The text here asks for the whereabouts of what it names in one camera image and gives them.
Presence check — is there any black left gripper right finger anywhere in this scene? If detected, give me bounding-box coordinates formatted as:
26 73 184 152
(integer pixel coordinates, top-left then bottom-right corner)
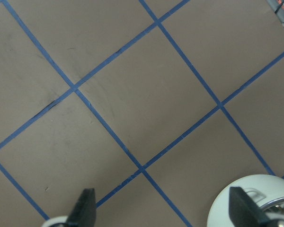
228 187 270 227

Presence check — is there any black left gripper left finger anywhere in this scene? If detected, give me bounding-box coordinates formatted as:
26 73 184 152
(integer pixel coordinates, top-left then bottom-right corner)
66 188 96 227

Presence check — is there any pale green cooking pot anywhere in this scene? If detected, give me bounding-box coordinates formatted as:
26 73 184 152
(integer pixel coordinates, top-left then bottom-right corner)
206 175 284 227

